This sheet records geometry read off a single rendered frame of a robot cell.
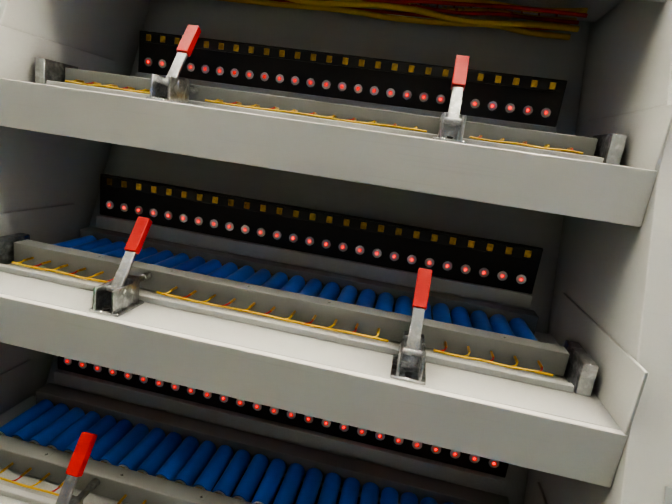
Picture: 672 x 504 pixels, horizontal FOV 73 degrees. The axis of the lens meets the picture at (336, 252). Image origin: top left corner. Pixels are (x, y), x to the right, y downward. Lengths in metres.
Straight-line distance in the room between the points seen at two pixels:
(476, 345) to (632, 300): 0.13
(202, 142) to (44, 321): 0.21
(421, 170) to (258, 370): 0.21
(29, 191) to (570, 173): 0.56
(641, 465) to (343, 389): 0.22
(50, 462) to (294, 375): 0.27
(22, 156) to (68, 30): 0.16
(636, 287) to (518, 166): 0.13
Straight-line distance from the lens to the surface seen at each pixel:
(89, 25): 0.69
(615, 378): 0.42
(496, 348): 0.44
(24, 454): 0.57
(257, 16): 0.73
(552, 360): 0.45
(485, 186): 0.40
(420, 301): 0.39
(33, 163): 0.62
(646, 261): 0.42
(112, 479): 0.52
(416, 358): 0.40
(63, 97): 0.52
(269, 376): 0.39
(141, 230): 0.46
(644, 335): 0.41
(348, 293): 0.48
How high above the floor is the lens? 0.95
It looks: 7 degrees up
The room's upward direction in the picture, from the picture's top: 11 degrees clockwise
